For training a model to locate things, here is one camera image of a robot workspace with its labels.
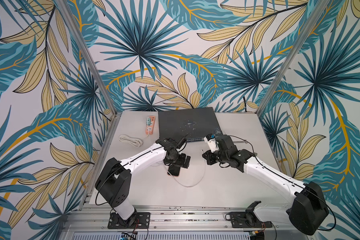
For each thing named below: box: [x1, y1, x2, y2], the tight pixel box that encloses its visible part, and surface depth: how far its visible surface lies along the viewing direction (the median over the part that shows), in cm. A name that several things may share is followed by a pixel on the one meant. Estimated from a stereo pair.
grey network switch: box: [158, 107, 223, 142], surface depth 109 cm
